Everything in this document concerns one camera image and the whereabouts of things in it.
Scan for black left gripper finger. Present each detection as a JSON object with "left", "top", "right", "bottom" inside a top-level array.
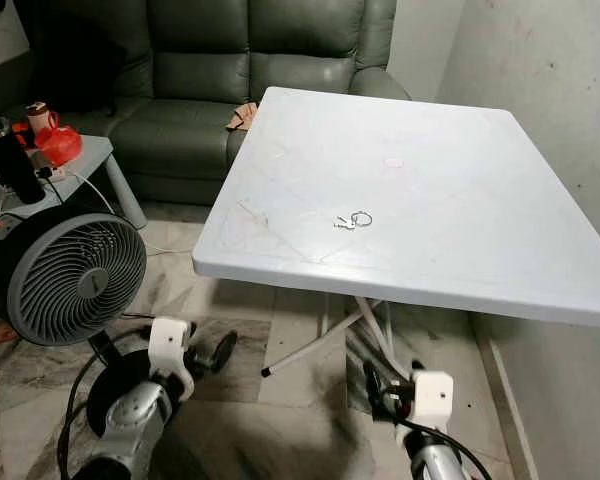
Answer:
[{"left": 206, "top": 333, "right": 237, "bottom": 376}]

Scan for silver keys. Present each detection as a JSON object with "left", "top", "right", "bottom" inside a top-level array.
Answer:
[{"left": 333, "top": 210, "right": 374, "bottom": 232}]

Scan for grey round floor fan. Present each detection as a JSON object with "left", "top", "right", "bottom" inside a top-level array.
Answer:
[{"left": 0, "top": 208, "right": 157, "bottom": 437}]

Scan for tan crumpled cloth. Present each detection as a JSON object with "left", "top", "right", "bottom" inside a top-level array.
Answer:
[{"left": 226, "top": 102, "right": 260, "bottom": 132}]

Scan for grey side table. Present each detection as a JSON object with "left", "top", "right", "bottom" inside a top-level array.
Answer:
[{"left": 0, "top": 135, "right": 147, "bottom": 230}]

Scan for black bottle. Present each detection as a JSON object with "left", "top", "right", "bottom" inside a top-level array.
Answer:
[{"left": 0, "top": 133, "right": 47, "bottom": 207}]

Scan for dark green leather sofa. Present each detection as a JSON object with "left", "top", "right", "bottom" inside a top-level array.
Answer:
[{"left": 0, "top": 0, "right": 413, "bottom": 207}]

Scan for brown cup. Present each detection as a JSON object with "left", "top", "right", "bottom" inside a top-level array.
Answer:
[{"left": 26, "top": 101, "right": 52, "bottom": 135}]

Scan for white box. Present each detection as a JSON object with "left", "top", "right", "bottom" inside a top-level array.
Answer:
[{"left": 0, "top": 0, "right": 32, "bottom": 70}]

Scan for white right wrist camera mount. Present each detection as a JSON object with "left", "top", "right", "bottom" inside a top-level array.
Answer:
[{"left": 399, "top": 372, "right": 455, "bottom": 432}]

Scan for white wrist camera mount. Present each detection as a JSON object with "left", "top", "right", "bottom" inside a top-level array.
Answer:
[
  {"left": 399, "top": 372, "right": 455, "bottom": 432},
  {"left": 147, "top": 317, "right": 197, "bottom": 402}
]

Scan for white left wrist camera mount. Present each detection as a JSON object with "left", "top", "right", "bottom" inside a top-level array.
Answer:
[{"left": 147, "top": 317, "right": 197, "bottom": 402}]

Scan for white metal table leg frame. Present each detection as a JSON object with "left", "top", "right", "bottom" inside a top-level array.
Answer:
[{"left": 259, "top": 295, "right": 403, "bottom": 383}]

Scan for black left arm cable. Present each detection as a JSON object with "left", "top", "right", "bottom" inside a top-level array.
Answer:
[{"left": 56, "top": 325, "right": 153, "bottom": 480}]

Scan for thin white cable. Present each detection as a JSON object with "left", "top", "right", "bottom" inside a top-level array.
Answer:
[{"left": 55, "top": 168, "right": 122, "bottom": 214}]

